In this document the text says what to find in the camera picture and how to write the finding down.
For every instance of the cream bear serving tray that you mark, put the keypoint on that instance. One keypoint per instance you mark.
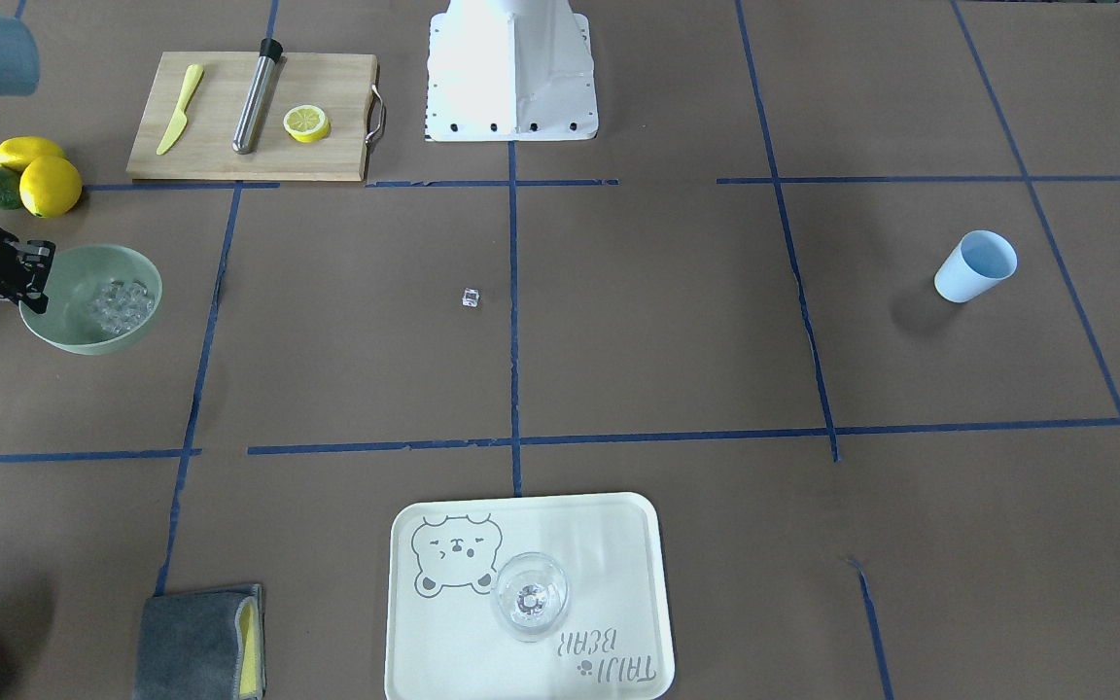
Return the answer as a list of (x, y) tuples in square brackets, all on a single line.
[(443, 640)]

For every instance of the yellow plastic knife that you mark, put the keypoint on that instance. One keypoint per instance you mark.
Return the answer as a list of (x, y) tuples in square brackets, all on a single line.
[(179, 117)]

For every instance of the steel muddler black tip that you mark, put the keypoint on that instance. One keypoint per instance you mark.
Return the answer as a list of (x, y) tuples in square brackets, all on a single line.
[(246, 134)]

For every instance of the green bowl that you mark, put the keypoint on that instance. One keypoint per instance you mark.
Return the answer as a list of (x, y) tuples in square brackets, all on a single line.
[(100, 299)]

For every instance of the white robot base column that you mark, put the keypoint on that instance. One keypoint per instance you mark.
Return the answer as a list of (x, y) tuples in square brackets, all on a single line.
[(510, 71)]

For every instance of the lemon half slice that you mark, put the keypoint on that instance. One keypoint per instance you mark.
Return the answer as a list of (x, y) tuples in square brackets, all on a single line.
[(307, 123)]

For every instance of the light blue plastic cup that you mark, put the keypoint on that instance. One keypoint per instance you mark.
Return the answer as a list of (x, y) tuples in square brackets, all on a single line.
[(981, 260)]

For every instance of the whole yellow lemon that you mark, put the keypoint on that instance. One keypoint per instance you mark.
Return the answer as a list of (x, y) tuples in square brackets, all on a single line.
[(50, 186)]

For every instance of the clear wine glass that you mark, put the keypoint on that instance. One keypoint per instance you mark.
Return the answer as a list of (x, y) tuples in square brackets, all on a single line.
[(531, 596)]

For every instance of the grey folded cloth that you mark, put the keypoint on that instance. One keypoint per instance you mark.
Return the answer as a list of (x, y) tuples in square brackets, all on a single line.
[(208, 644)]

